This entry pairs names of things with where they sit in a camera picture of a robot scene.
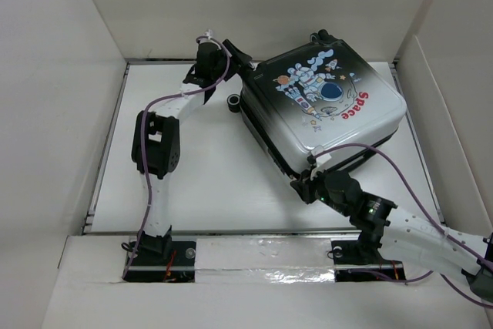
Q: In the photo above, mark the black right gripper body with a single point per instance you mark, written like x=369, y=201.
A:
x=323, y=194

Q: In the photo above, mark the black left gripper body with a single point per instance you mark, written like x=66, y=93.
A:
x=219, y=72

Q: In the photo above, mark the black white space suitcase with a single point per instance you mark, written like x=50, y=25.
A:
x=319, y=94

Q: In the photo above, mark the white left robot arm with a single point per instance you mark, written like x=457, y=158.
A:
x=156, y=142

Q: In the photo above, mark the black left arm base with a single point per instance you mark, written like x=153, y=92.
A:
x=160, y=260

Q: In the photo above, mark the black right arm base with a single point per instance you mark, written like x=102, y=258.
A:
x=355, y=263

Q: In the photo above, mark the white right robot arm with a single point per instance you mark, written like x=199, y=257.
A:
x=394, y=233

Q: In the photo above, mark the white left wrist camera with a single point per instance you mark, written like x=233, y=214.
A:
x=208, y=37

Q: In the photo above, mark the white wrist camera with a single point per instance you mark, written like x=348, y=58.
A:
x=319, y=159
x=208, y=37

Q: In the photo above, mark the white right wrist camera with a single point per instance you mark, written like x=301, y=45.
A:
x=319, y=159

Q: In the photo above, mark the aluminium mounting rail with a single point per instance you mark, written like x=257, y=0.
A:
x=262, y=253

